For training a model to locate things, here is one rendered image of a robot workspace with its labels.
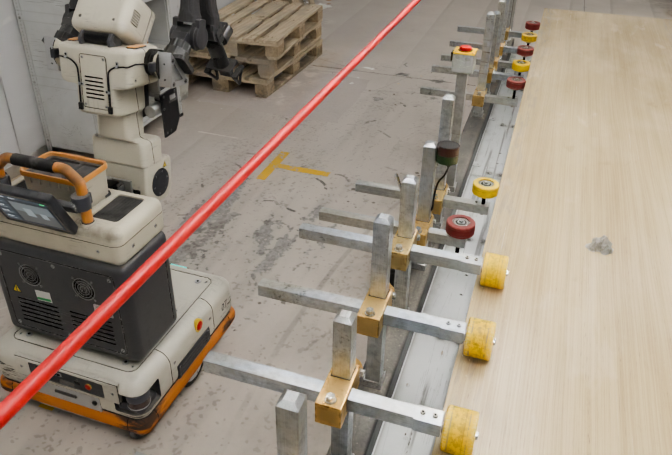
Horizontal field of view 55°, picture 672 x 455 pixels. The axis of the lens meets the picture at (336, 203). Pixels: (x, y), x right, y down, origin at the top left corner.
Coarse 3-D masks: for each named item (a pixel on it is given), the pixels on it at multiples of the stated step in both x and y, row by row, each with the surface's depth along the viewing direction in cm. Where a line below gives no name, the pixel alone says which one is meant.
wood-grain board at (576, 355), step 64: (576, 64) 301; (640, 64) 303; (576, 128) 237; (640, 128) 238; (512, 192) 195; (576, 192) 196; (640, 192) 196; (512, 256) 166; (576, 256) 167; (640, 256) 167; (512, 320) 145; (576, 320) 145; (640, 320) 145; (512, 384) 128; (576, 384) 128; (640, 384) 129; (512, 448) 115; (576, 448) 115; (640, 448) 115
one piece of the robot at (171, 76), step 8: (160, 56) 203; (168, 56) 202; (160, 64) 204; (168, 64) 203; (176, 64) 205; (160, 72) 205; (168, 72) 204; (176, 72) 207; (160, 80) 206; (168, 80) 205; (176, 80) 208; (184, 80) 212
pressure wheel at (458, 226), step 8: (456, 216) 181; (464, 216) 182; (448, 224) 178; (456, 224) 178; (464, 224) 179; (472, 224) 178; (448, 232) 179; (456, 232) 177; (464, 232) 176; (472, 232) 178; (456, 248) 183
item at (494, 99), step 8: (424, 88) 295; (432, 88) 294; (440, 88) 295; (440, 96) 294; (472, 96) 289; (488, 96) 287; (496, 96) 287; (504, 96) 287; (504, 104) 286; (512, 104) 285
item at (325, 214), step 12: (324, 216) 192; (336, 216) 190; (348, 216) 189; (360, 216) 190; (372, 216) 190; (372, 228) 188; (396, 228) 186; (432, 228) 184; (432, 240) 184; (444, 240) 182; (456, 240) 181
